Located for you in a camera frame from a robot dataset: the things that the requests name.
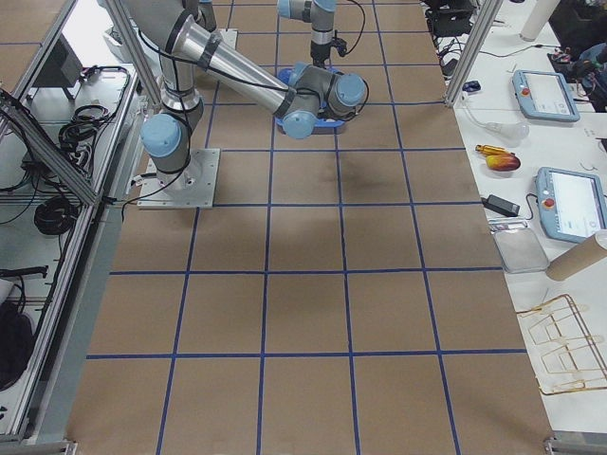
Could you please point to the near teach pendant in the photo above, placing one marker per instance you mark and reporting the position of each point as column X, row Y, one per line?
column 572, row 206

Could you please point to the clear plastic lidded box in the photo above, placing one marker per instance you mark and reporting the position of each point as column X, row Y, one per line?
column 520, row 251

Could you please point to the black power adapter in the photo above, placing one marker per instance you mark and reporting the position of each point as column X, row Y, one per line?
column 500, row 205

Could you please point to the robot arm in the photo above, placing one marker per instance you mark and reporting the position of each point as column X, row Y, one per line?
column 181, row 30
column 320, row 15

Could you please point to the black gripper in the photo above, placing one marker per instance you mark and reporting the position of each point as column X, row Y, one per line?
column 319, row 57

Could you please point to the far teach pendant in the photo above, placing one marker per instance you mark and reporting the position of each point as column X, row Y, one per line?
column 544, row 96

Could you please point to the cardboard tube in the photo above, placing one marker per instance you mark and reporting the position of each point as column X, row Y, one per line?
column 588, row 252

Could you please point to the mango fruit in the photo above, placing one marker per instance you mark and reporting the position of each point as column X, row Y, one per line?
column 505, row 162

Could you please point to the brass wire rack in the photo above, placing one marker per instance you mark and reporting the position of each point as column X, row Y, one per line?
column 566, row 354

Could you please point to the blue plastic tray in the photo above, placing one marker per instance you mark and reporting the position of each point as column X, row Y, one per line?
column 323, row 125

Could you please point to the brass cylinder tool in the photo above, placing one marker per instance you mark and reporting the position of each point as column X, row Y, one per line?
column 488, row 150

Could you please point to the teach pendant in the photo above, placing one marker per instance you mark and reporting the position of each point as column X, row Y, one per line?
column 544, row 96
column 572, row 206

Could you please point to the aluminium frame post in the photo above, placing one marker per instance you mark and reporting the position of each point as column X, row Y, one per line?
column 479, row 33

